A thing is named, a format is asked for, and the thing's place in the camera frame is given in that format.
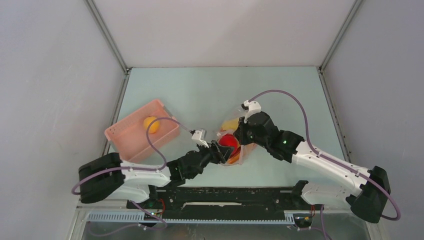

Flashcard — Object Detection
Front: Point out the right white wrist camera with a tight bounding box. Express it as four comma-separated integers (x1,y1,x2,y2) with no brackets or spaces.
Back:
241,100,262,124

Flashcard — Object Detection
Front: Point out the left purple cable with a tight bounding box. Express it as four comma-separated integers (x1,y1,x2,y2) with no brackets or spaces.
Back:
71,117,195,196

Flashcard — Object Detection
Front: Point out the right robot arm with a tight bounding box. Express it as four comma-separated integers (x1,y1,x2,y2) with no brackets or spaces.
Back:
234,111,391,224

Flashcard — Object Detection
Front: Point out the white cable duct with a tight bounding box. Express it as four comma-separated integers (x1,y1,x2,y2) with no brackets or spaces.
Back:
86,211,296,225

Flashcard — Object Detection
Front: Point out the pink plastic basket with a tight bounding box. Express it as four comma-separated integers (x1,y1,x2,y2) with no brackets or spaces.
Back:
104,99,180,163

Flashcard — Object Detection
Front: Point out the aluminium frame post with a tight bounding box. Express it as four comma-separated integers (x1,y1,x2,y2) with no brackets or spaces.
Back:
318,0,365,73
84,0,130,75

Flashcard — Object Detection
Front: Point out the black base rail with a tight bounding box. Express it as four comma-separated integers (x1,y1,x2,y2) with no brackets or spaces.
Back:
140,187,321,222

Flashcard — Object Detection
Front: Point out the right aluminium frame post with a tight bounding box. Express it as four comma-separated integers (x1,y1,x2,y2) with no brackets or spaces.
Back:
318,0,365,73

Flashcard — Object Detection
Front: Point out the left aluminium frame post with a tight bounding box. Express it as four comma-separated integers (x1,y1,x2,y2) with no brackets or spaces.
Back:
84,0,130,75

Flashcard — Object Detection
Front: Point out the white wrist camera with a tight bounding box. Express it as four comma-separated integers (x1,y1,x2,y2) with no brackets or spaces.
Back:
241,100,262,124
190,129,210,148

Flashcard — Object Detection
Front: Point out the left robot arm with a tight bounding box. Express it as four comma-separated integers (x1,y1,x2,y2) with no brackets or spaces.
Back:
72,140,234,208

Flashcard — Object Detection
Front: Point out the fake orange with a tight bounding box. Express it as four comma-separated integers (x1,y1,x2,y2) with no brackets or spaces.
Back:
142,116,161,134

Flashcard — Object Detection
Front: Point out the fake red apple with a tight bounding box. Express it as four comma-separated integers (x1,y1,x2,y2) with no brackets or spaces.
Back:
218,134,239,154

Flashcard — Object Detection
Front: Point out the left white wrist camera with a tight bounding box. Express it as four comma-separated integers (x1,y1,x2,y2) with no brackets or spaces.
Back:
190,129,210,148

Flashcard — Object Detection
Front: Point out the clear zip top bag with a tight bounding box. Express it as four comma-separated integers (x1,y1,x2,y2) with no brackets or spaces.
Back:
216,106,257,166

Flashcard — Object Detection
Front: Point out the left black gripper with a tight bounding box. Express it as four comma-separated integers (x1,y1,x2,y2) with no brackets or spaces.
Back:
187,139,234,179

